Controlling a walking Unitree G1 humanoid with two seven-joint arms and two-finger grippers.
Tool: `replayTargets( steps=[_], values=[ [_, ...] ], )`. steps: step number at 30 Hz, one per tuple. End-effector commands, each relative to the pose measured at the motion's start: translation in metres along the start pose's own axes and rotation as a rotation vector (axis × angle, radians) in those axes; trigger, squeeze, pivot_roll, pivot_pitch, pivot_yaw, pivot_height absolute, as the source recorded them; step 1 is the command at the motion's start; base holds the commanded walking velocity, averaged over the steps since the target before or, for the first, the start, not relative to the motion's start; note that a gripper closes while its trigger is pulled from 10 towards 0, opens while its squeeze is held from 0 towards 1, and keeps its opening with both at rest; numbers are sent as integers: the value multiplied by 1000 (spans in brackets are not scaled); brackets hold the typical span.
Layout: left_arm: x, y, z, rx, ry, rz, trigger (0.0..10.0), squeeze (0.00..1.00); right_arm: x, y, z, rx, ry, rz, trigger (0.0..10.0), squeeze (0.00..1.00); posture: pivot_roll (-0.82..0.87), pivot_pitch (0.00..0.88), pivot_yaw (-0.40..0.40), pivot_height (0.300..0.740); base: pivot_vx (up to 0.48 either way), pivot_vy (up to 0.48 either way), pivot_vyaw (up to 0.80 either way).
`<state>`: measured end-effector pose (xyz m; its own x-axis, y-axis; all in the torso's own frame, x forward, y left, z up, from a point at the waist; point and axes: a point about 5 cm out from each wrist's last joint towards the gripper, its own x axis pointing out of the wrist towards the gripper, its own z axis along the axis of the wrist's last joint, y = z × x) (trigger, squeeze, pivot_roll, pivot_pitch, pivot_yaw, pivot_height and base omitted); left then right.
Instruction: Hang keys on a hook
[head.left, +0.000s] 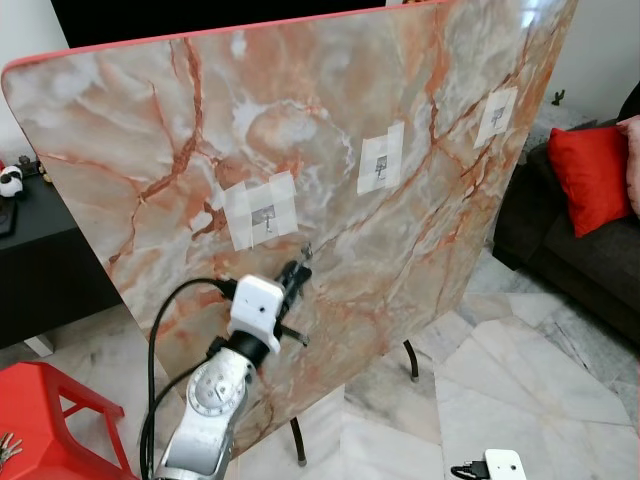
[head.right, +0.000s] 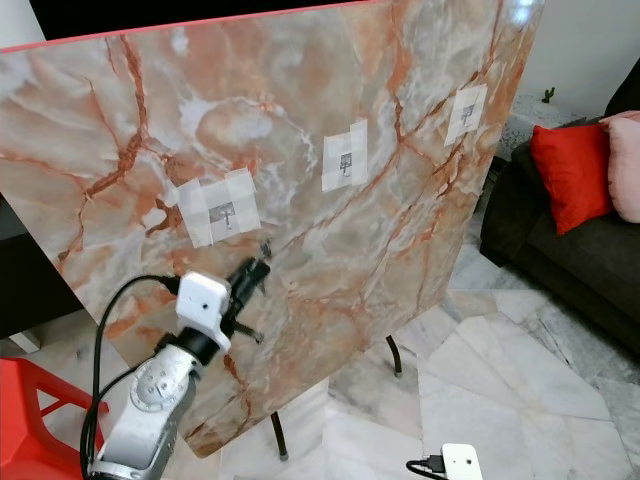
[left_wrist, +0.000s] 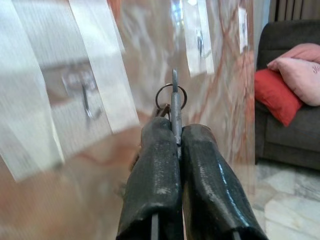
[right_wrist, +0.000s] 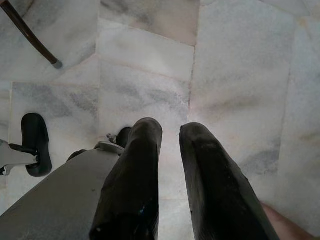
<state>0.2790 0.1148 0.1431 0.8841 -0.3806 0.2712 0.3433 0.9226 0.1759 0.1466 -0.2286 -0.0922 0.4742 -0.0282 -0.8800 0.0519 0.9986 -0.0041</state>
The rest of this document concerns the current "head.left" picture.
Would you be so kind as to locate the pink cushion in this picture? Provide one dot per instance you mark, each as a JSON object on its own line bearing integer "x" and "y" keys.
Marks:
{"x": 632, "y": 165}

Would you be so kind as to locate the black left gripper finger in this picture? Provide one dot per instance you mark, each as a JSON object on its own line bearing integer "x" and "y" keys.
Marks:
{"x": 292, "y": 276}
{"x": 304, "y": 272}

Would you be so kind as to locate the red cushion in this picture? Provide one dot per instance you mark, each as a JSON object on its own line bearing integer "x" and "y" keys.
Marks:
{"x": 592, "y": 180}

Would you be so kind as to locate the small panda toy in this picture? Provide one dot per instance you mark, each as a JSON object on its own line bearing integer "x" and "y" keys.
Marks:
{"x": 11, "y": 182}

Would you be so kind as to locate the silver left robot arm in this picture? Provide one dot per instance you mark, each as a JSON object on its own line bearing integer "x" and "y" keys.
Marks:
{"x": 210, "y": 410}

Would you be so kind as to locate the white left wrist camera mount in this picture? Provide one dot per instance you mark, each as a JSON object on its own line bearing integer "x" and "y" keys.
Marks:
{"x": 256, "y": 305}

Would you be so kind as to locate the marble pattern folding table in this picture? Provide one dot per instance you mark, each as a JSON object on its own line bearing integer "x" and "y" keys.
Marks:
{"x": 400, "y": 260}

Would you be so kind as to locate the small green cactus ornament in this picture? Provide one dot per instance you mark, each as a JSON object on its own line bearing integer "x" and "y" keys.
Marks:
{"x": 559, "y": 97}

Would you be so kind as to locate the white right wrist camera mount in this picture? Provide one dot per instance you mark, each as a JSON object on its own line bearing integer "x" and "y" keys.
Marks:
{"x": 505, "y": 465}

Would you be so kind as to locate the red plastic stool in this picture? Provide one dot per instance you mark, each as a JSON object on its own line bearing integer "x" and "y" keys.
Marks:
{"x": 40, "y": 420}

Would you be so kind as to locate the bunch of keys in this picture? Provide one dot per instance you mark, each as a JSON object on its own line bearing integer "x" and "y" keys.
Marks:
{"x": 9, "y": 452}

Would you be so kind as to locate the dark fabric sofa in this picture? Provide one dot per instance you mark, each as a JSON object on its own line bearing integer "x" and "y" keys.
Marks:
{"x": 570, "y": 270}

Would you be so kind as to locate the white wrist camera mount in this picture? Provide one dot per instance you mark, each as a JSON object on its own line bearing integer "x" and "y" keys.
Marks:
{"x": 256, "y": 305}
{"x": 505, "y": 465}

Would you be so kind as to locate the white lace covered side table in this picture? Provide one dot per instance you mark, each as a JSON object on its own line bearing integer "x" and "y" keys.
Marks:
{"x": 560, "y": 118}

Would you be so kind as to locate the taped adhesive wall hook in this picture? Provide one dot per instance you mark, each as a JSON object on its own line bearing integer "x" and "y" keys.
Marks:
{"x": 496, "y": 118}
{"x": 381, "y": 160}
{"x": 262, "y": 212}

